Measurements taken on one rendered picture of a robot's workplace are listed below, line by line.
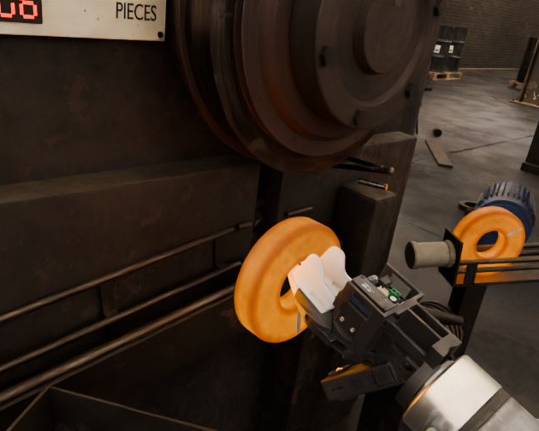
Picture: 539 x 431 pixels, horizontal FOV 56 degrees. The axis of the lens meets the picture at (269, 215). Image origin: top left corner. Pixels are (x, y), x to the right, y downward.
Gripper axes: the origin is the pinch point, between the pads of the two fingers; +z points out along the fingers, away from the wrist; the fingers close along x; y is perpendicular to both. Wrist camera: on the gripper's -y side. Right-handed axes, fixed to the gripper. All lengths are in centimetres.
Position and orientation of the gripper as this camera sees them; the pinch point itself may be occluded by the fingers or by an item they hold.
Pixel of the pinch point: (293, 266)
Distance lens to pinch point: 62.1
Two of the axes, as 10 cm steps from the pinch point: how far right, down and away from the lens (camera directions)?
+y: 2.9, -7.7, -5.7
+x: -7.3, 2.0, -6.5
